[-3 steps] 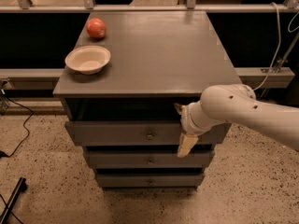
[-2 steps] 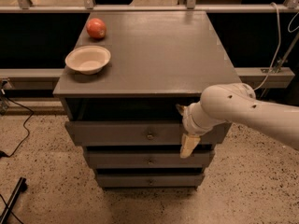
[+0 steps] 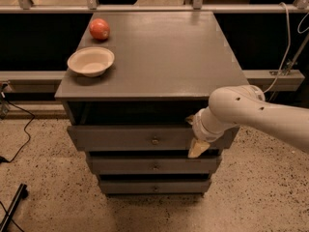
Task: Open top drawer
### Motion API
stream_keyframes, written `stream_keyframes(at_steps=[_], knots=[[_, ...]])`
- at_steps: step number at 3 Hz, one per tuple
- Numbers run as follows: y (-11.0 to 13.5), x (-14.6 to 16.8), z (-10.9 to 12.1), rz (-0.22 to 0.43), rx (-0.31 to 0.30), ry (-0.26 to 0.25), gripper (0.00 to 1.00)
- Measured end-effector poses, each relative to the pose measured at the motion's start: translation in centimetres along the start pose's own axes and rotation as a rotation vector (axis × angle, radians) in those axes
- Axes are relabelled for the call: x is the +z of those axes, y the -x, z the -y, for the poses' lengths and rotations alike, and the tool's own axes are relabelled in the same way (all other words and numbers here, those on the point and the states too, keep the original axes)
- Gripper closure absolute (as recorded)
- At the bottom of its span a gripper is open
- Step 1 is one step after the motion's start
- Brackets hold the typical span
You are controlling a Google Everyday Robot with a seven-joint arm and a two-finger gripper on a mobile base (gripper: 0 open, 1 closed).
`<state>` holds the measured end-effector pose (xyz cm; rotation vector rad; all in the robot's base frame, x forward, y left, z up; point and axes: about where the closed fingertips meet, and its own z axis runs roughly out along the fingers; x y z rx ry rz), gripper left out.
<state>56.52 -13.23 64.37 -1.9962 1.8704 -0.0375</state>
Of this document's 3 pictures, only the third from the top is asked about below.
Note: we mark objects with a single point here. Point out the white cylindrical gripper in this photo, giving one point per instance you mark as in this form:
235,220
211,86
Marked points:
200,128

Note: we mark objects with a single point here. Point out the grey top drawer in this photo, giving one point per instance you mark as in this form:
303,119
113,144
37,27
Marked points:
131,138

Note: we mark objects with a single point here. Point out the grey wooden drawer cabinet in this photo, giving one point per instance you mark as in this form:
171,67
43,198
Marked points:
166,65

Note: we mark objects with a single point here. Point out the metal railing frame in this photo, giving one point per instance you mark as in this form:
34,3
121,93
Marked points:
93,6

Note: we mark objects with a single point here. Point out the grey bottom drawer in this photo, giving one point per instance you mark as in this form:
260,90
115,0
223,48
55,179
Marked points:
139,187

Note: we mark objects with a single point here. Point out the grey middle drawer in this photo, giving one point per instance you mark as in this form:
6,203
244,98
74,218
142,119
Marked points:
118,166

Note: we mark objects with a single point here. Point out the red orange round fruit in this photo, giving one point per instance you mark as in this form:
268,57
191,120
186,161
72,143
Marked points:
99,29

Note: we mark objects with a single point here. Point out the white paper bowl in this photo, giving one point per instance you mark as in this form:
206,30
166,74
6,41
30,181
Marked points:
91,61

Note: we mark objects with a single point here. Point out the grey drawer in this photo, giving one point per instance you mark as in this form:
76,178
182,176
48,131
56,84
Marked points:
139,187
118,166
131,138

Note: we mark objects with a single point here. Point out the black metal stand leg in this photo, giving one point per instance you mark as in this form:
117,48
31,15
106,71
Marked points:
8,218

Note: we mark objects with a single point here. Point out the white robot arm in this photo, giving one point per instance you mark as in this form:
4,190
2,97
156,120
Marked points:
245,105

